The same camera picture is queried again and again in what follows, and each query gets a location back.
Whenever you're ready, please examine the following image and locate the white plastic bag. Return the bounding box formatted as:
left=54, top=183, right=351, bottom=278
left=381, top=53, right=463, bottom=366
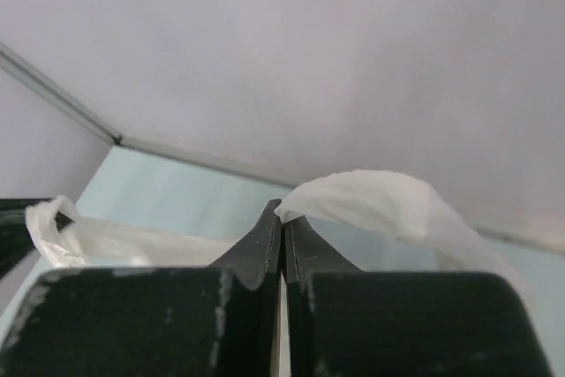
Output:
left=25, top=170, right=533, bottom=300

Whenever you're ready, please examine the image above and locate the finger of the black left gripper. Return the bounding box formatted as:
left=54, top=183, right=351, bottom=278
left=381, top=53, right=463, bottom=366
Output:
left=1, top=196, right=74, bottom=279

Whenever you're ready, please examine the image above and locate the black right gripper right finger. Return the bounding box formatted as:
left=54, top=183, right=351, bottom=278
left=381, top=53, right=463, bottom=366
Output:
left=282, top=217, right=551, bottom=376

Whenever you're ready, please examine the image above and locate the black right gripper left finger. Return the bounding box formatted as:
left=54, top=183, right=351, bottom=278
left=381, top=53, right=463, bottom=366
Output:
left=1, top=200, right=282, bottom=376

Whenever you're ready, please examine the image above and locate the aluminium frame rail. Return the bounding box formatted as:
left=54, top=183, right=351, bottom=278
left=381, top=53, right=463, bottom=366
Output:
left=1, top=44, right=564, bottom=255

